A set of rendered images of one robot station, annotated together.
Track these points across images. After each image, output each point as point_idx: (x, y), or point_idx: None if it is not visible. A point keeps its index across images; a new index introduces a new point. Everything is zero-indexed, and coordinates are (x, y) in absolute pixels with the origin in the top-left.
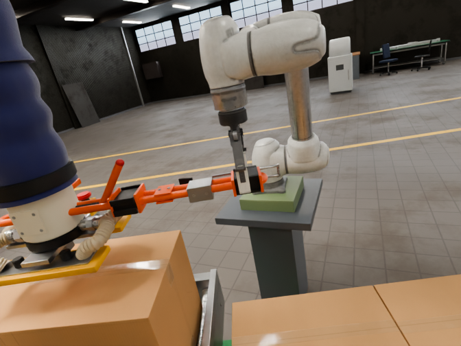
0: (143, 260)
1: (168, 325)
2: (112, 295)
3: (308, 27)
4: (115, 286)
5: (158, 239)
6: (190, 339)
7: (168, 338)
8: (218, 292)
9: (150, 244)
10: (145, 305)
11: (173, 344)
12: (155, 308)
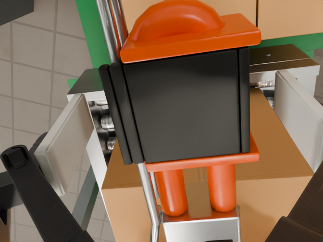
0: None
1: (254, 141)
2: (260, 230)
3: None
4: (242, 233)
5: (130, 215)
6: None
7: (264, 134)
8: (99, 81)
9: (144, 222)
10: (292, 185)
11: (251, 124)
12: (287, 171)
